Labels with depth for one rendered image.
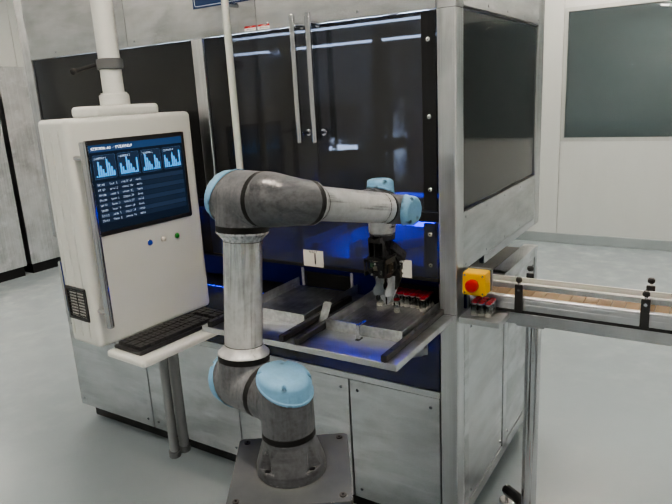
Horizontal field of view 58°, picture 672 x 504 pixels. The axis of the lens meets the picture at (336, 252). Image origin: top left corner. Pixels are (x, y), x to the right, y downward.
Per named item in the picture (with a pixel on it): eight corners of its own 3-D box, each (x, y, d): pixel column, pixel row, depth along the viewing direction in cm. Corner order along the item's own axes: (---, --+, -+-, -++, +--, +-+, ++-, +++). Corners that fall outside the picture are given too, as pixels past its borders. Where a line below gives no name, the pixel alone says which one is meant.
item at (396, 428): (214, 348, 404) (200, 218, 382) (532, 420, 297) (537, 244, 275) (83, 418, 322) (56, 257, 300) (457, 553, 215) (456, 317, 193)
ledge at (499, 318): (473, 308, 205) (473, 303, 204) (512, 314, 198) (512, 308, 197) (458, 322, 193) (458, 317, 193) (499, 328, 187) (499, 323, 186)
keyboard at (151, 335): (204, 311, 234) (204, 305, 233) (231, 317, 226) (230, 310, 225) (114, 348, 203) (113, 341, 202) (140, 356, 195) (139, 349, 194)
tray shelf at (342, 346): (288, 288, 237) (288, 284, 237) (461, 313, 201) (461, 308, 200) (201, 331, 198) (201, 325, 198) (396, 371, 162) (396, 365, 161)
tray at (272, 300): (299, 285, 234) (298, 276, 233) (358, 293, 221) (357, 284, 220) (241, 313, 206) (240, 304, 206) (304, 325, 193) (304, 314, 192)
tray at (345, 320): (377, 296, 217) (377, 287, 216) (447, 306, 203) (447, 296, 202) (326, 329, 189) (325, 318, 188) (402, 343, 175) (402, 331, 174)
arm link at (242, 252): (246, 427, 131) (243, 171, 122) (204, 407, 141) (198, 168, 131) (286, 409, 140) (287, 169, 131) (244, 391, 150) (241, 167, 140)
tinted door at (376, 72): (322, 205, 212) (312, 25, 197) (439, 211, 189) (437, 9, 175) (321, 205, 211) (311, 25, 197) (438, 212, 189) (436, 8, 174)
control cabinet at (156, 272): (180, 297, 253) (156, 102, 234) (213, 305, 242) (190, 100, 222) (67, 339, 214) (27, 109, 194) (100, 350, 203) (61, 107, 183)
